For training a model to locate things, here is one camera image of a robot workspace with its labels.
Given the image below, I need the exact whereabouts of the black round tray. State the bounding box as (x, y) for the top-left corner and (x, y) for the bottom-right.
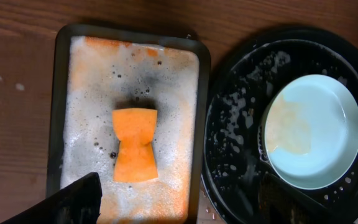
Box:
(202, 27), (358, 223)

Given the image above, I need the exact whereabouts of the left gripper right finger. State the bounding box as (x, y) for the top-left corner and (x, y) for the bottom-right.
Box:
(258, 173), (347, 223)

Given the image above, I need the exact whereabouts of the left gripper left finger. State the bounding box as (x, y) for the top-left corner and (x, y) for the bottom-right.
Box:
(1, 172), (102, 224)

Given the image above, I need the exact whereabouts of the black rectangular soapy tray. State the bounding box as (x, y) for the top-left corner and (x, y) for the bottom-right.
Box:
(46, 24), (211, 223)

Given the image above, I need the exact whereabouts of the light blue plate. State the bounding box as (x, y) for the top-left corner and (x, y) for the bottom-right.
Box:
(261, 74), (358, 190)

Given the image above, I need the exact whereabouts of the orange sponge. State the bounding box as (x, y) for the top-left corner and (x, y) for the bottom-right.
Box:
(112, 108), (158, 182)

